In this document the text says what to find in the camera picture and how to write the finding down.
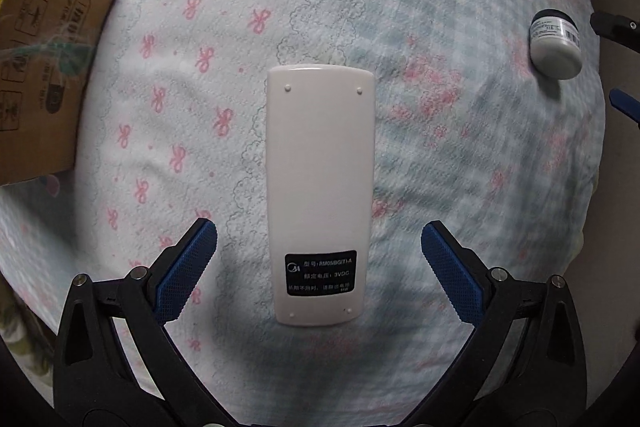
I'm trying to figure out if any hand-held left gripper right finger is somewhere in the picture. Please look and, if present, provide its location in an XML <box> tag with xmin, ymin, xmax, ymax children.
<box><xmin>412</xmin><ymin>220</ymin><xmax>587</xmax><ymax>425</ymax></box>

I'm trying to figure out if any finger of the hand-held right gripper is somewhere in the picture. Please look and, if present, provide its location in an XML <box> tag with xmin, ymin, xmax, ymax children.
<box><xmin>589</xmin><ymin>11</ymin><xmax>640</xmax><ymax>46</ymax></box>
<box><xmin>609</xmin><ymin>88</ymin><xmax>640</xmax><ymax>128</ymax></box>

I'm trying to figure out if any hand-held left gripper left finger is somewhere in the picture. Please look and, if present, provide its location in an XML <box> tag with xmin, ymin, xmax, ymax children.
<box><xmin>52</xmin><ymin>217</ymin><xmax>236</xmax><ymax>427</ymax></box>

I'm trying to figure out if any small white labelled jar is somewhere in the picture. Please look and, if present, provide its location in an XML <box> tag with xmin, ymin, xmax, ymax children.
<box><xmin>528</xmin><ymin>8</ymin><xmax>585</xmax><ymax>80</ymax></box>

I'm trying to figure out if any white remote control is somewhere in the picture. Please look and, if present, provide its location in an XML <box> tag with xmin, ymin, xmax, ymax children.
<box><xmin>265</xmin><ymin>64</ymin><xmax>376</xmax><ymax>328</ymax></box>

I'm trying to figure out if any cardboard box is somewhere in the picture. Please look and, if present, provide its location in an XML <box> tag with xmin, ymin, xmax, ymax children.
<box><xmin>0</xmin><ymin>0</ymin><xmax>132</xmax><ymax>186</ymax></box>

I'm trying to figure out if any blue checked bed sheet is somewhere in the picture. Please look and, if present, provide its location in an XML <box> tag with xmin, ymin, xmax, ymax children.
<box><xmin>0</xmin><ymin>0</ymin><xmax>609</xmax><ymax>427</ymax></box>

